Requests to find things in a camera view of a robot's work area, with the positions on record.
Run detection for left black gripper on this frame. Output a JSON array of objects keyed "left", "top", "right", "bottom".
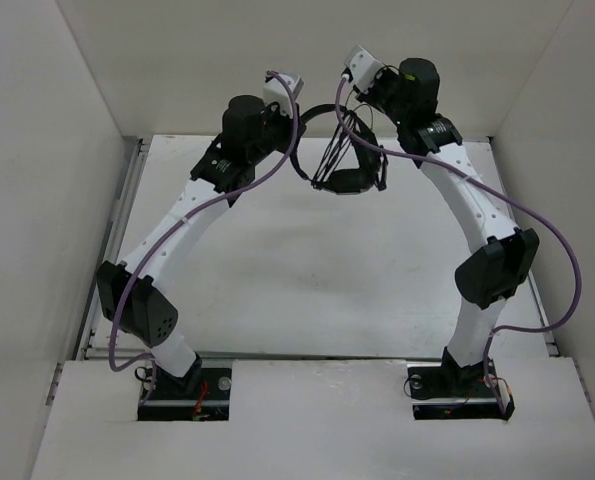
[{"left": 249, "top": 99, "right": 307, "bottom": 165}]

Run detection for black headphones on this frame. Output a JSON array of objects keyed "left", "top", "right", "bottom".
[{"left": 290, "top": 106, "right": 388, "bottom": 195}]

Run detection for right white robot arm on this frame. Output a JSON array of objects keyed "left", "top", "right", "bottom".
[{"left": 346, "top": 50, "right": 539, "bottom": 398}]

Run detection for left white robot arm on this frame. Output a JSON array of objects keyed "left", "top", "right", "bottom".
[{"left": 96, "top": 93, "right": 300, "bottom": 397}]

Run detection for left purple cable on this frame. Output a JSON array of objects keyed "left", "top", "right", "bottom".
[{"left": 108, "top": 70, "right": 300, "bottom": 401}]

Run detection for purple cable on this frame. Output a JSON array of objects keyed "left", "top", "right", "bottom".
[
  {"left": 108, "top": 70, "right": 300, "bottom": 401},
  {"left": 335, "top": 73, "right": 585, "bottom": 416}
]

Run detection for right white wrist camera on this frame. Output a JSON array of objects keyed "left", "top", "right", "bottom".
[{"left": 344, "top": 45, "right": 385, "bottom": 92}]

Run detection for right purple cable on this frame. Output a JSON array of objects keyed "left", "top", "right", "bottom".
[{"left": 335, "top": 73, "right": 585, "bottom": 416}]

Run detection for front aluminium rail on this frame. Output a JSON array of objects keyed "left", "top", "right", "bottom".
[{"left": 199, "top": 351, "right": 441, "bottom": 363}]

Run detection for aluminium rail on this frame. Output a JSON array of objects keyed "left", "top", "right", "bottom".
[
  {"left": 69, "top": 135, "right": 153, "bottom": 360},
  {"left": 199, "top": 351, "right": 441, "bottom": 363}
]

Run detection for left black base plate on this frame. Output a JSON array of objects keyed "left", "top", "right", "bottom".
[{"left": 134, "top": 359, "right": 233, "bottom": 422}]

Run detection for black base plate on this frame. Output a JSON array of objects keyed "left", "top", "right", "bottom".
[
  {"left": 134, "top": 359, "right": 233, "bottom": 422},
  {"left": 403, "top": 364, "right": 516, "bottom": 421}
]

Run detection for left aluminium rail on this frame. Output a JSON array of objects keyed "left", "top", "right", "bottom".
[{"left": 69, "top": 135, "right": 153, "bottom": 360}]

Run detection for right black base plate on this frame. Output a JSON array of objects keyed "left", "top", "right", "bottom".
[{"left": 403, "top": 364, "right": 516, "bottom": 421}]

